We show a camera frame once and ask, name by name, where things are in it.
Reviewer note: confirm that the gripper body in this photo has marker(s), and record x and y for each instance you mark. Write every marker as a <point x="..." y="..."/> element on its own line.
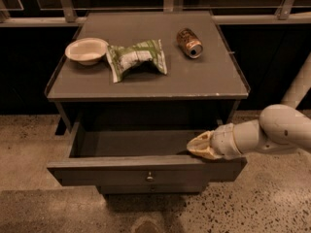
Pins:
<point x="223" y="142"/>

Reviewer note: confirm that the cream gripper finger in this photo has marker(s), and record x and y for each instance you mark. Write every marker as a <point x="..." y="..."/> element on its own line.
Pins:
<point x="200" y="145"/>

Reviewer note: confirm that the grey top drawer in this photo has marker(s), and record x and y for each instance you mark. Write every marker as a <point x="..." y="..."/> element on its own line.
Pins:
<point x="138" y="157"/>

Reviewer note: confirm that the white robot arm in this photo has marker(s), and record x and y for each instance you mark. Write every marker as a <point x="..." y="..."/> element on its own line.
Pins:
<point x="280" y="128"/>

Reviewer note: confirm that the grey drawer cabinet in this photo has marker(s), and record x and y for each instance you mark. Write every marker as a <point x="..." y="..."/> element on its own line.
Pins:
<point x="199" y="93"/>

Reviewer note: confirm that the brown soda can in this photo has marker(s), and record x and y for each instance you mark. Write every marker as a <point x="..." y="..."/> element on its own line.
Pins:
<point x="189" y="43"/>

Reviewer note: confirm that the green white chip bag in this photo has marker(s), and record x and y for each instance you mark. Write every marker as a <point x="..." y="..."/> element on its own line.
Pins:
<point x="121" y="59"/>

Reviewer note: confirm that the white paper bowl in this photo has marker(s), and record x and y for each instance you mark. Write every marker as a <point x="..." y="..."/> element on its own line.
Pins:
<point x="86" y="51"/>

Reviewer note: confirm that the metal window railing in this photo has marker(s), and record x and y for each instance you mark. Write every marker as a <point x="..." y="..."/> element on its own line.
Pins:
<point x="38" y="13"/>

